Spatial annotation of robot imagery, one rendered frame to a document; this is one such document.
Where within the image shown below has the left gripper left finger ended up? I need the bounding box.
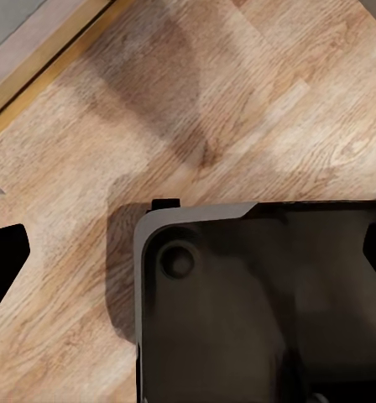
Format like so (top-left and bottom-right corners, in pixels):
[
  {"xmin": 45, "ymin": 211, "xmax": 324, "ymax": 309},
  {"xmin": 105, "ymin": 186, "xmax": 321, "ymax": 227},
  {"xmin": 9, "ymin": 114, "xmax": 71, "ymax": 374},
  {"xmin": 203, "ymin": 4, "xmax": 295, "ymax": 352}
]
[{"xmin": 0, "ymin": 223, "xmax": 30, "ymax": 304}]

